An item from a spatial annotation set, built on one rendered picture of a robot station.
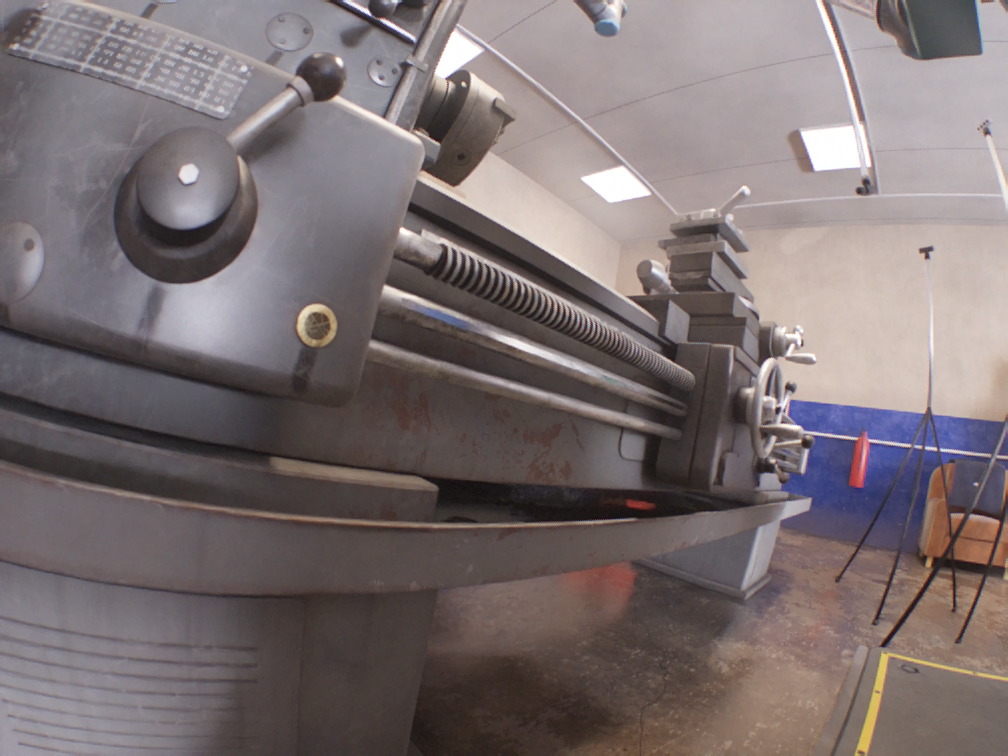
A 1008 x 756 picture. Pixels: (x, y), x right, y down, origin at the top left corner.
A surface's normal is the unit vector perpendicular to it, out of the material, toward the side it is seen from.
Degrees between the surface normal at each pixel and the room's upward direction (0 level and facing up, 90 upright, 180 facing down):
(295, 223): 90
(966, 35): 180
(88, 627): 90
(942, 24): 180
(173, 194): 90
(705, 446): 90
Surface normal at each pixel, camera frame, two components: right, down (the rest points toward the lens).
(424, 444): 0.66, 0.07
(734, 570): -0.72, -0.22
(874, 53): -0.21, 0.97
